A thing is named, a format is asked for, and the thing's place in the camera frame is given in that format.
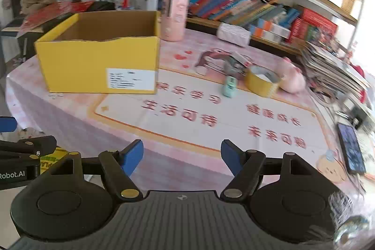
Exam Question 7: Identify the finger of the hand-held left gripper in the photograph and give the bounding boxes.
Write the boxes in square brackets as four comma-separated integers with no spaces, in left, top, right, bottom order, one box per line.
[0,136,57,163]
[0,117,17,133]

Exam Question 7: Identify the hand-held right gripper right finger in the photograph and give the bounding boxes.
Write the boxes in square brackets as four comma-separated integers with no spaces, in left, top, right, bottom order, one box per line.
[220,139,323,204]

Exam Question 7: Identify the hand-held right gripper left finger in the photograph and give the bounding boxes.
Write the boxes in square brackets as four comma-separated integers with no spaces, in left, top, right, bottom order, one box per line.
[44,139,144,203]

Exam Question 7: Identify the yellow tape roll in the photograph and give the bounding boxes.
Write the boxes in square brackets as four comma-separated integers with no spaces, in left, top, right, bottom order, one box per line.
[244,66,282,97]

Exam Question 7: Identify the grey metallic object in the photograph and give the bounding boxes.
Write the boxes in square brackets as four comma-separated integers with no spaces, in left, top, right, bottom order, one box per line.
[225,52,253,81]

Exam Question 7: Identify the pink plush toy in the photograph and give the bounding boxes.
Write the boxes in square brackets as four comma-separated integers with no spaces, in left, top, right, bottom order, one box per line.
[276,56,306,92]

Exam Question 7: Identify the yellow cardboard box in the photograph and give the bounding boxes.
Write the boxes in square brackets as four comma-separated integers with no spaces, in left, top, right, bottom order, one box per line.
[34,11,161,95]

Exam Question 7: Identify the black smartphone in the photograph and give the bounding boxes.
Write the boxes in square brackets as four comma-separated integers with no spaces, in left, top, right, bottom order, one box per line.
[336,122,367,175]

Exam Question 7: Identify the red patterned plastic bag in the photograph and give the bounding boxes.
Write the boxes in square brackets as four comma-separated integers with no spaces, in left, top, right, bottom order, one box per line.
[17,1,95,34]

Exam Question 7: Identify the pink white tissue pack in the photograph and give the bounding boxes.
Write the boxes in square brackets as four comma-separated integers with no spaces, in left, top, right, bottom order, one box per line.
[216,22,252,48]

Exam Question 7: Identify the clear plastic wrap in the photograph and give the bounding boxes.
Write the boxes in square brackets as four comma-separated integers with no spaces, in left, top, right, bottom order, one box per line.
[327,191,373,248]

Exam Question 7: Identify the orange white boxes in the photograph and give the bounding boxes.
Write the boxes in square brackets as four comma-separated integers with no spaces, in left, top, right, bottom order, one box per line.
[251,18,292,44]

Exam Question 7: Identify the stack of magazines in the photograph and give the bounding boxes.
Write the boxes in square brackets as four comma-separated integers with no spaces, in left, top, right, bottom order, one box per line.
[299,41,371,99]

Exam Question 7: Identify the pink desktop container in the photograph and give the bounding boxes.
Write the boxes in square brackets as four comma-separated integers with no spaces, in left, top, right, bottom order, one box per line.
[161,0,191,42]

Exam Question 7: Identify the black electronic keyboard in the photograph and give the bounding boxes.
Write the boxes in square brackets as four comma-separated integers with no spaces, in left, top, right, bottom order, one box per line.
[0,0,116,42]

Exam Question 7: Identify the row of colourful books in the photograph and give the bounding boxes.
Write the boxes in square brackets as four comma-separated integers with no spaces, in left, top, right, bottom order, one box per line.
[162,0,302,34]

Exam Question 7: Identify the red boxes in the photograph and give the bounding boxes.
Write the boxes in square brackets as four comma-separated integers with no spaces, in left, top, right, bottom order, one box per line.
[289,8,339,49]

